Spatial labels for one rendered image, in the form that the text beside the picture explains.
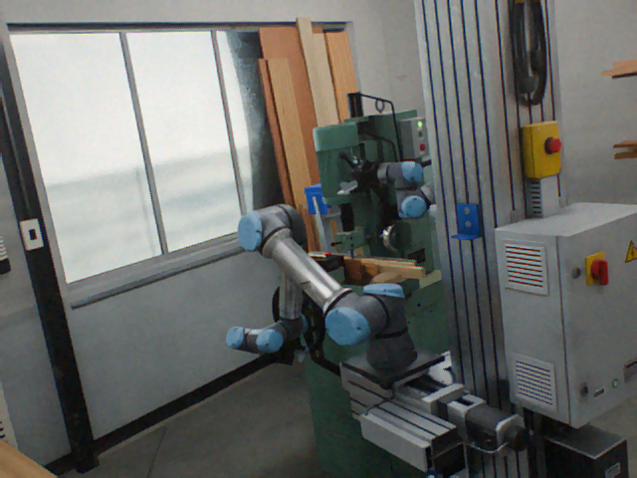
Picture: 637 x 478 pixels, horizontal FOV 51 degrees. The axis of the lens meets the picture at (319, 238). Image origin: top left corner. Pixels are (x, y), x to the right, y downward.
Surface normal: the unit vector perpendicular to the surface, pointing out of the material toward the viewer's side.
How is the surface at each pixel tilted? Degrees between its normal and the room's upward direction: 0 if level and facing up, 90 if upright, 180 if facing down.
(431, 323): 90
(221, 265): 90
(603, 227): 90
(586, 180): 90
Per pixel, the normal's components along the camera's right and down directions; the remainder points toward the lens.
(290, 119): 0.71, -0.02
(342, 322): -0.57, 0.32
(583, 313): 0.54, 0.09
